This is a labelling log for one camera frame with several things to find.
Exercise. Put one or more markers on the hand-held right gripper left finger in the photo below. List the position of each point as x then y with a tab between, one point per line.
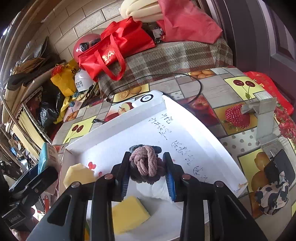
126	183

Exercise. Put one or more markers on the red tote bag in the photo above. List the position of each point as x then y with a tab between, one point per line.
118	46

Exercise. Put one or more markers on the plaid blanket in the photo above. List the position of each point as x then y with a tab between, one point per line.
171	60

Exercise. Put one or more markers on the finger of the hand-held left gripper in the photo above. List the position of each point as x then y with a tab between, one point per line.
34	182

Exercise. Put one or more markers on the black plastic bag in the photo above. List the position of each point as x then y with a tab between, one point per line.
47	109

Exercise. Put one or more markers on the cream foam rolls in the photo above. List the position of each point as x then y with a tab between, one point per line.
141	10

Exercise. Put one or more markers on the pale yellow sponge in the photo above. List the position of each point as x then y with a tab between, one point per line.
78	175

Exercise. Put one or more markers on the grey metal stand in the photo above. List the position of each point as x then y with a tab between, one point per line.
264	118

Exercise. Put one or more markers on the brown cardboard pile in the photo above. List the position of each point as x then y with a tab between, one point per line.
27	71

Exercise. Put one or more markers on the cow-print scrunchie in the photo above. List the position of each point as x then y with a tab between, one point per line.
271	197

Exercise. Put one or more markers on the pink-red fabric bag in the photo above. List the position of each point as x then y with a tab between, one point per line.
187	23

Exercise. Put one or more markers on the red printed bag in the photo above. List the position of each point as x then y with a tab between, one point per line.
269	85

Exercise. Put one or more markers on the white helmet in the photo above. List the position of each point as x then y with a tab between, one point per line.
82	81

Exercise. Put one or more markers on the red helmet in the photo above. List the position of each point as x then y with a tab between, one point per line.
83	45

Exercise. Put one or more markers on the white cardboard tray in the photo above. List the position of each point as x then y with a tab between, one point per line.
173	129

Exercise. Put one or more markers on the black phone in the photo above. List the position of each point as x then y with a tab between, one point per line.
276	165

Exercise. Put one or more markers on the fruit-printed tablecloth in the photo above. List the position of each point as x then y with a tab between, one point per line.
215	92

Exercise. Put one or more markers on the dark purple door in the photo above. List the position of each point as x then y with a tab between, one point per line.
256	30

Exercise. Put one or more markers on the yellow rectangular sponge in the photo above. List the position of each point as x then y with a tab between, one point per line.
129	214

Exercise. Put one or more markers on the teal and white box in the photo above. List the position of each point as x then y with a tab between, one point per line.
48	156

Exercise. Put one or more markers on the yellow plastic bag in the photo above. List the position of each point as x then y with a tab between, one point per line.
64	80

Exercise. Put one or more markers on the grey-blue hair scrunchie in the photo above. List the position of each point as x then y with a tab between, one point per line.
136	148

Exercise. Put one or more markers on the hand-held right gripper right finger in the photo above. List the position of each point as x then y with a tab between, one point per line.
170	185

